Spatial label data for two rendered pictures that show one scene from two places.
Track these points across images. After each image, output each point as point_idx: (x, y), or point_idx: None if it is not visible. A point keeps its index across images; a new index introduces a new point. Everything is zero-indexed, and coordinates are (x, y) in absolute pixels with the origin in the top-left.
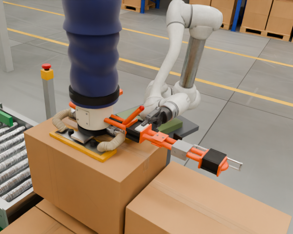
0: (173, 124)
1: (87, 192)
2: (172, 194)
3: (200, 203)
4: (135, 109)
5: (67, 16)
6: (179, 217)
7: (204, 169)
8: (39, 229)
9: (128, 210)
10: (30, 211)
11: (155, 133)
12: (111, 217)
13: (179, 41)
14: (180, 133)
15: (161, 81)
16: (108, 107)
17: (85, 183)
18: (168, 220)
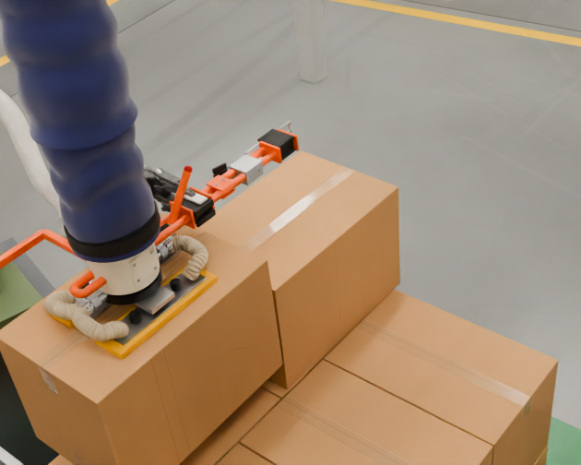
0: (10, 264)
1: (229, 344)
2: (254, 244)
3: (274, 220)
4: None
5: (99, 118)
6: (299, 240)
7: (284, 158)
8: None
9: (278, 291)
10: None
11: (208, 188)
12: (266, 332)
13: (3, 91)
14: (28, 265)
15: (46, 169)
16: None
17: (224, 333)
18: (302, 250)
